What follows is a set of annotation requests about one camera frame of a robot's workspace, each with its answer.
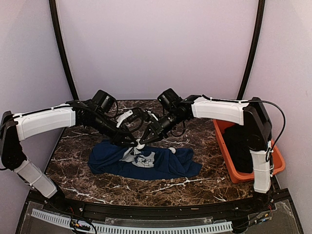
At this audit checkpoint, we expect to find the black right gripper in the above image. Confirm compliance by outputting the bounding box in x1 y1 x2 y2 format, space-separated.
139 108 185 144

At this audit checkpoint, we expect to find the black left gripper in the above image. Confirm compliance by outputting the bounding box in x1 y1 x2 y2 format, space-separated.
92 111 138 146

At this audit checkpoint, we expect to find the round gold white brooch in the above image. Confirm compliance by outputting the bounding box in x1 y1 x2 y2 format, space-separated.
169 147 176 154

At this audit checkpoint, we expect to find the blue printed t-shirt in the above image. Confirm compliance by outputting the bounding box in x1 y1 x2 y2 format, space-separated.
88 140 202 180

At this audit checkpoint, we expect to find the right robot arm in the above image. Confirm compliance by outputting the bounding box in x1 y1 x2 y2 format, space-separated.
139 88 277 212

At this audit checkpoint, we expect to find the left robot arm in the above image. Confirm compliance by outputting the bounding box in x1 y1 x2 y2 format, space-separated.
0 90 137 213

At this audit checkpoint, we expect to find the black garment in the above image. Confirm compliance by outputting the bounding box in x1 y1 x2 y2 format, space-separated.
223 124 253 174

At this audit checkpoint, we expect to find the orange plastic basket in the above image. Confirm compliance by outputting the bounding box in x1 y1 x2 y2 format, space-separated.
213 119 286 183

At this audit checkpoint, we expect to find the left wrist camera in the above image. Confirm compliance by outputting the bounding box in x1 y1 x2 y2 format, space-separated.
116 108 144 128

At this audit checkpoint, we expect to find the white slotted cable duct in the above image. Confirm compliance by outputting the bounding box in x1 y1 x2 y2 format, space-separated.
31 208 233 234

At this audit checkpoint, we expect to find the black front rail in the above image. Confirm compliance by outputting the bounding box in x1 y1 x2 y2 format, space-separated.
29 190 278 222

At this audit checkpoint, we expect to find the left black frame post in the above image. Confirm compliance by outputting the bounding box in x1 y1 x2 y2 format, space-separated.
49 0 79 100

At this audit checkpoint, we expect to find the black frame post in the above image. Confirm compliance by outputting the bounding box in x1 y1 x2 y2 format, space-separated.
49 0 79 100
237 0 266 100

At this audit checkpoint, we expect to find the right black frame post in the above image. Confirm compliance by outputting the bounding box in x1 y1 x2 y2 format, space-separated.
237 0 266 100

